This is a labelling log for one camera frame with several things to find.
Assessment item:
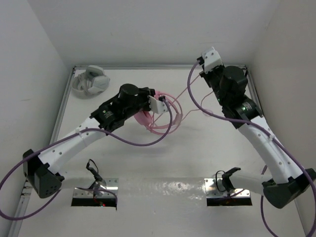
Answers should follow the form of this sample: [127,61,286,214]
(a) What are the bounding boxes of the pink headphones with cable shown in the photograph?
[134,71,215,136]

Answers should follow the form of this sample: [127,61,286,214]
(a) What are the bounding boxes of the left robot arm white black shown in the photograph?
[23,83,156,198]

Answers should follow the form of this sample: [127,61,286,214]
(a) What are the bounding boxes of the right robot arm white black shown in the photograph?
[200,65,316,209]

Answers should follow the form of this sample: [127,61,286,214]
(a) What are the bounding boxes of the white grey headphones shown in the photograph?
[72,65,111,98]

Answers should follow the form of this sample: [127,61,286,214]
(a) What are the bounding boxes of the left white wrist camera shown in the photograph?
[149,96,168,115]

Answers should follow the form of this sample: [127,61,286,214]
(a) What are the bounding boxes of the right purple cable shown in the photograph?
[188,59,316,237]

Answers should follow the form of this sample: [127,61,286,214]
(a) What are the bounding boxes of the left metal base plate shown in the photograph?
[73,178,119,199]

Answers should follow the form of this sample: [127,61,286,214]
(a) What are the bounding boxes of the metal base plate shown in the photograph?
[73,178,119,199]
[204,177,251,199]

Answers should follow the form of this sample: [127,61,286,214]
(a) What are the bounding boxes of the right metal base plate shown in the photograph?
[204,177,251,199]

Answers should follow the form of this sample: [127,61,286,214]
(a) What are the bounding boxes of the aluminium table frame rail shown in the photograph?
[9,65,269,237]

